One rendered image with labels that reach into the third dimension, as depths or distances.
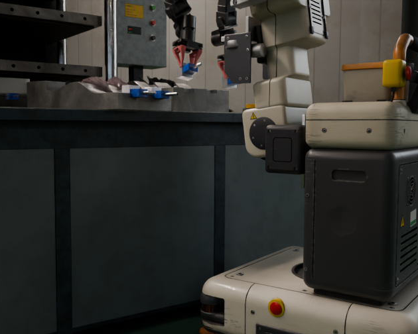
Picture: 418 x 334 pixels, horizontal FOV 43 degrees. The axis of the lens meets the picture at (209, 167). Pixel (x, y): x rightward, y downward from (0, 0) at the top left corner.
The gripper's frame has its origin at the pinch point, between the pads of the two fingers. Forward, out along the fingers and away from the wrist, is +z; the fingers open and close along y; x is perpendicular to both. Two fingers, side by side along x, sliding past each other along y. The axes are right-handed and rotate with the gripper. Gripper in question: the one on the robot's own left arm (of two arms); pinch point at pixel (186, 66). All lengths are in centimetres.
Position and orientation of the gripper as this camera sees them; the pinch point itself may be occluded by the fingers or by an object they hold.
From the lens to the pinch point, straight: 206.1
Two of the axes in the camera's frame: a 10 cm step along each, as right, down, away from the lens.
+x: 5.7, -1.0, -8.2
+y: -8.2, -1.0, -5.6
